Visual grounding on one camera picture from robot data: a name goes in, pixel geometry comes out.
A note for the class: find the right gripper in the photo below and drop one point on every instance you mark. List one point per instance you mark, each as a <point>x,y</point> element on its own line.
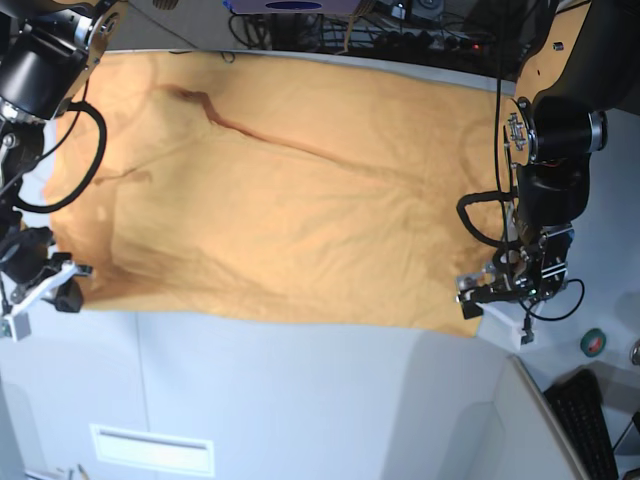
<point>25,261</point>

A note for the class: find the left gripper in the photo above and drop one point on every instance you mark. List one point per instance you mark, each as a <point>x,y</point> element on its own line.
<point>516,278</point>

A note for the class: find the orange t-shirt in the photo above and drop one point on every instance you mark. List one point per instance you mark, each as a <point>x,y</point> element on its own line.
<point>281,190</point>

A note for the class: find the green tape roll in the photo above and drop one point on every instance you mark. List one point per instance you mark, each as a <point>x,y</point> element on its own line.
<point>593,343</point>

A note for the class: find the black keyboard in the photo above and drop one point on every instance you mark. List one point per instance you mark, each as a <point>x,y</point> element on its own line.
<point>577,405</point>

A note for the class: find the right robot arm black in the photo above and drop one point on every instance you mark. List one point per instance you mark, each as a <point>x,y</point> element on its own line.
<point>57,48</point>

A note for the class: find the blue box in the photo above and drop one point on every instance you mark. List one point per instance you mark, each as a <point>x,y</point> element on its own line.
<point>339,7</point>

